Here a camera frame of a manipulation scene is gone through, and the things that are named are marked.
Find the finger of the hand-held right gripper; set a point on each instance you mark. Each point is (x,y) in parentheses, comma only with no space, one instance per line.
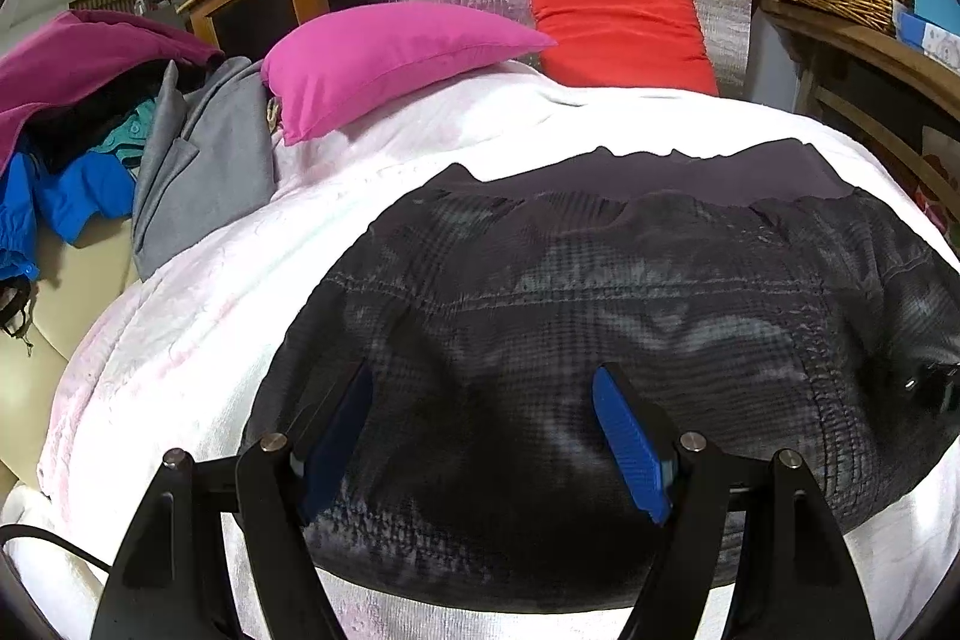
(937,389)

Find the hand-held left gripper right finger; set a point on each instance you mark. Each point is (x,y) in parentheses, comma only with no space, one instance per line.
(630,445)

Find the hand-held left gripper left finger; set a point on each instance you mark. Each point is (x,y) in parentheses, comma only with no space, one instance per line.
(337,445)

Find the black quilted jacket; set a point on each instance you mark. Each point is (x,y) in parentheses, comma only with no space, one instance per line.
(600,280)

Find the white embossed blanket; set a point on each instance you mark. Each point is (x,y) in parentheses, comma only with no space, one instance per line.
(225,280)

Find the grey garment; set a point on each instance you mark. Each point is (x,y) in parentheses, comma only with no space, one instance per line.
(202,175)

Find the beige sofa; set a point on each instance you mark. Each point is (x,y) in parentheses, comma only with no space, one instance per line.
(67,310)

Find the white patterned box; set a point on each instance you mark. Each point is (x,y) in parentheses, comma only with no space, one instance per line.
(937,40)

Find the wooden table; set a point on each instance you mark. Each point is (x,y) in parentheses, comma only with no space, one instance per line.
(847,40)

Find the blue garment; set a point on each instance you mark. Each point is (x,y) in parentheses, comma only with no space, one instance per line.
(75,190)

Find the teal garment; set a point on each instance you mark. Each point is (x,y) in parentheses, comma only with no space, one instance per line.
(131,134)

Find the magenta pillow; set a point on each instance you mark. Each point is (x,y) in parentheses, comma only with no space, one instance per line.
(390,55)

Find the red pillow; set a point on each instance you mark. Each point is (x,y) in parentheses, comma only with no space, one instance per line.
(622,25)

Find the magenta cloth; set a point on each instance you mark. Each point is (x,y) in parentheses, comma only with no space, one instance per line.
(67,70)

